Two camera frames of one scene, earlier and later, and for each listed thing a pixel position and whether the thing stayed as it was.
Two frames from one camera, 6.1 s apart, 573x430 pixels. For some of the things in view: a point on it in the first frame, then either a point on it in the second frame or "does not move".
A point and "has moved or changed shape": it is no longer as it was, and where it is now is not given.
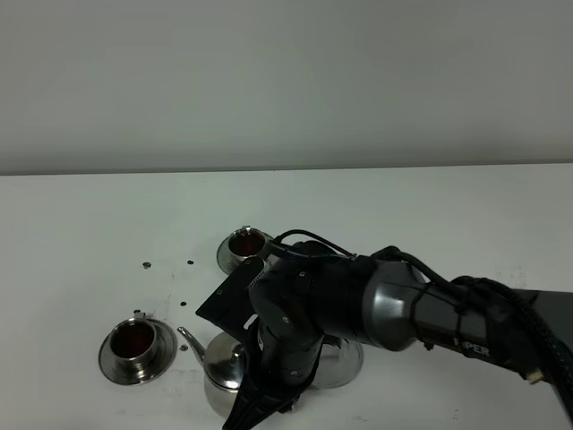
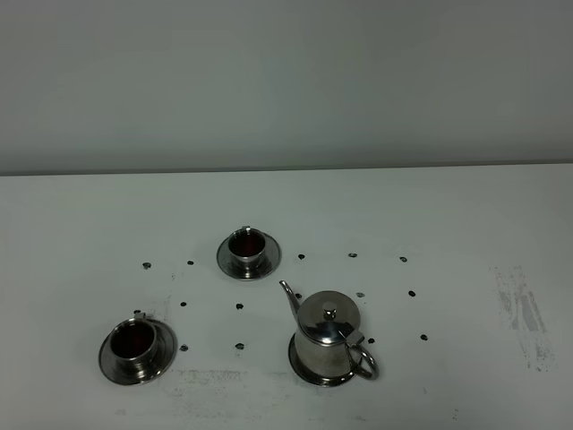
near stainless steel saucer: (166, 348) does not move
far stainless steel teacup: (246, 243) does not move
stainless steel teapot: (223, 360) has moved or changed shape
